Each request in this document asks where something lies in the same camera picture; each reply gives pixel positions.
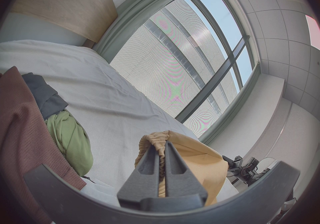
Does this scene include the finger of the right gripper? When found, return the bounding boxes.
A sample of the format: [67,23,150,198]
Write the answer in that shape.
[222,155,235,167]

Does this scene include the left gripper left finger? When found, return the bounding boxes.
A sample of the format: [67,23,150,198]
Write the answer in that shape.
[117,143,161,207]

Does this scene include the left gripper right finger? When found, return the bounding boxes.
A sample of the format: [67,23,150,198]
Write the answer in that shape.
[165,141,209,206]

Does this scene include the tan shorts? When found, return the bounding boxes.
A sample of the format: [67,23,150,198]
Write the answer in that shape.
[134,130,229,206]

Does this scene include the bed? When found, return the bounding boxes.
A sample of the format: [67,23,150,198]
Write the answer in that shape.
[0,0,240,218]

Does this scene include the white pillow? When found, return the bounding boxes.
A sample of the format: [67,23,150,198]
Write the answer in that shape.
[81,181,120,206]

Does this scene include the green garment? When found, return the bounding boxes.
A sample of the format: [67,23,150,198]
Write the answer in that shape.
[45,111,97,184]

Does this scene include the window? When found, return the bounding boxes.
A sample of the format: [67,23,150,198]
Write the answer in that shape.
[110,0,258,138]

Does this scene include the brown garment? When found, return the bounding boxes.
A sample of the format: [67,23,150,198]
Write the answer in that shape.
[0,66,87,218]

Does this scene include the black garment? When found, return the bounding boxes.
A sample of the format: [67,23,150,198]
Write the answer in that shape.
[22,73,69,120]

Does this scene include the ceiling light panel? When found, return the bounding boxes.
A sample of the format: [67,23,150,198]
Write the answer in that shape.
[305,14,320,50]

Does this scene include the grey-green curtain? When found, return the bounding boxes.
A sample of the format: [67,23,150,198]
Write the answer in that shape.
[92,0,216,57]

